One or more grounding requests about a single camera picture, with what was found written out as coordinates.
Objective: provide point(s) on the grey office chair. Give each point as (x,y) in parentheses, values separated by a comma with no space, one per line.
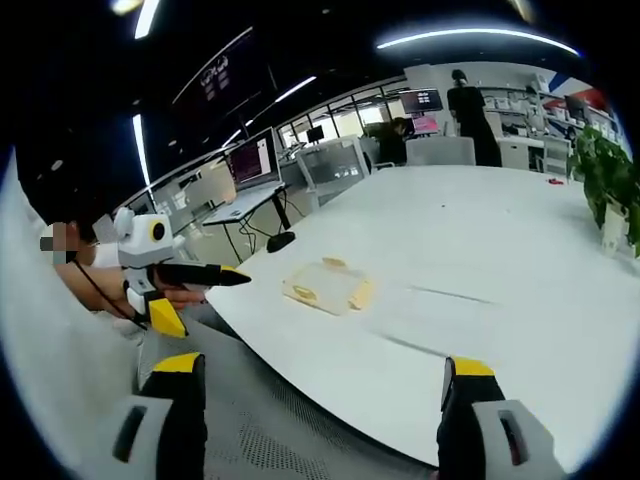
(440,151)

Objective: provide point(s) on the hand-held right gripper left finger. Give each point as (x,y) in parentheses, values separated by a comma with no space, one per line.
(177,400)

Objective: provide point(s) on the person's white shirt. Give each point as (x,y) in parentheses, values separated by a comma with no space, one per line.
(45,350)

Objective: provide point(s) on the white standing desk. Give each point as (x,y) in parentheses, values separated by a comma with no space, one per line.
(242,205)

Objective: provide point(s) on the computer monitor with window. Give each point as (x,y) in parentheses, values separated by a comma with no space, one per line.
(252,160)

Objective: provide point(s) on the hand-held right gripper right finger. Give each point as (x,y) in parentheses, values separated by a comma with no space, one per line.
(480,400)

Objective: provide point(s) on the black desk foot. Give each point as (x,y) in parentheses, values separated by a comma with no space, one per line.
(280,242)

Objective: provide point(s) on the green potted plant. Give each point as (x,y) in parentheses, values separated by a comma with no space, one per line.
(607,170)

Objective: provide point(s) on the pink screen monitor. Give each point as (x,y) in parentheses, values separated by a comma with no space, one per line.
(426,125)

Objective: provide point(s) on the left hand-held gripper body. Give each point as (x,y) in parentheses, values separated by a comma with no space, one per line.
(142,242)

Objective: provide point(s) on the black hanging ceiling screen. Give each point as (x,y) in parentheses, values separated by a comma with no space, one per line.
(222,75)

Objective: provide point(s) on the black wall monitor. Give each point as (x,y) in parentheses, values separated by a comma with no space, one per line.
(422,101)

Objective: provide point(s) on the white storage shelf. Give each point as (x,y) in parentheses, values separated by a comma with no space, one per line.
(530,115)

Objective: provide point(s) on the small red object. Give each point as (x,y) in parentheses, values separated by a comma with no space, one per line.
(555,181)

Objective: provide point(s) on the person's left hand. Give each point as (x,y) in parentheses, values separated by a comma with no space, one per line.
(182,296)

